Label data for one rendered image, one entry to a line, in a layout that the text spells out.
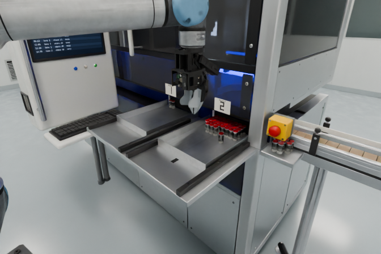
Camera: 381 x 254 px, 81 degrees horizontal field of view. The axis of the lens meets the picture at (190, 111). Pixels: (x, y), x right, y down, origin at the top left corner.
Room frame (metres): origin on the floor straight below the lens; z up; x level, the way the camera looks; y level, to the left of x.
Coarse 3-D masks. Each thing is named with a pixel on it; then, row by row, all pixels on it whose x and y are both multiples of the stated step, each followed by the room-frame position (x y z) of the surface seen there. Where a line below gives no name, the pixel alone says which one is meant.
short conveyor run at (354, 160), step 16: (304, 128) 0.79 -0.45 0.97; (320, 128) 0.80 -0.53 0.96; (304, 144) 0.75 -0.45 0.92; (320, 144) 0.72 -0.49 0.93; (336, 144) 0.73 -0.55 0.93; (352, 144) 0.67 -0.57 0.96; (368, 144) 0.69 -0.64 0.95; (304, 160) 0.74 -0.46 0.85; (320, 160) 0.71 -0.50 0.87; (336, 160) 0.67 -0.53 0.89; (352, 160) 0.64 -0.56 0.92; (368, 160) 0.62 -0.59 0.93; (352, 176) 0.63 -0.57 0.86; (368, 176) 0.61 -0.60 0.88
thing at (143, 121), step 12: (144, 108) 1.16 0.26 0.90; (156, 108) 1.22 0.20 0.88; (168, 108) 1.22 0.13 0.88; (120, 120) 1.01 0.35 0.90; (132, 120) 1.05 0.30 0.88; (144, 120) 1.05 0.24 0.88; (156, 120) 1.05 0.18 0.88; (168, 120) 1.05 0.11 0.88; (180, 120) 1.01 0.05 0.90; (144, 132) 0.87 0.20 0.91
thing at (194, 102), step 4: (196, 92) 0.64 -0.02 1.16; (200, 92) 0.65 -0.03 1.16; (196, 96) 0.64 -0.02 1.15; (200, 96) 0.65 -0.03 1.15; (192, 100) 0.63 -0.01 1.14; (196, 100) 0.64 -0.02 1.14; (200, 100) 0.65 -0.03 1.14; (188, 104) 0.62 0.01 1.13; (192, 104) 0.63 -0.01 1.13; (196, 104) 0.64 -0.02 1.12; (200, 104) 0.65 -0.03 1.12; (196, 108) 0.66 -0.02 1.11; (196, 112) 0.66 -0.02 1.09
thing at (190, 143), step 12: (204, 120) 1.01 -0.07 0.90; (180, 132) 0.89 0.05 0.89; (192, 132) 0.92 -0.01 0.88; (204, 132) 0.92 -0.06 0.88; (168, 144) 0.76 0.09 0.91; (180, 144) 0.81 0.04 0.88; (192, 144) 0.81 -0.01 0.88; (204, 144) 0.81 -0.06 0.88; (216, 144) 0.81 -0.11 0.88; (228, 144) 0.81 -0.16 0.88; (240, 144) 0.78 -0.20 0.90; (180, 156) 0.71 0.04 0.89; (192, 156) 0.67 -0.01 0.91; (204, 156) 0.72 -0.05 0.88; (216, 156) 0.67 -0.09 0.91; (204, 168) 0.63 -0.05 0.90
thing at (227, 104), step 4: (216, 100) 0.92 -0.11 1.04; (220, 100) 0.91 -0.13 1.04; (224, 100) 0.89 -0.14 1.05; (216, 104) 0.92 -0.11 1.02; (220, 104) 0.91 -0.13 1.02; (228, 104) 0.88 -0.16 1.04; (216, 108) 0.92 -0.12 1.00; (224, 108) 0.89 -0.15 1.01; (228, 108) 0.88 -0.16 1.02; (224, 112) 0.89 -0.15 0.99; (228, 112) 0.87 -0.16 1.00
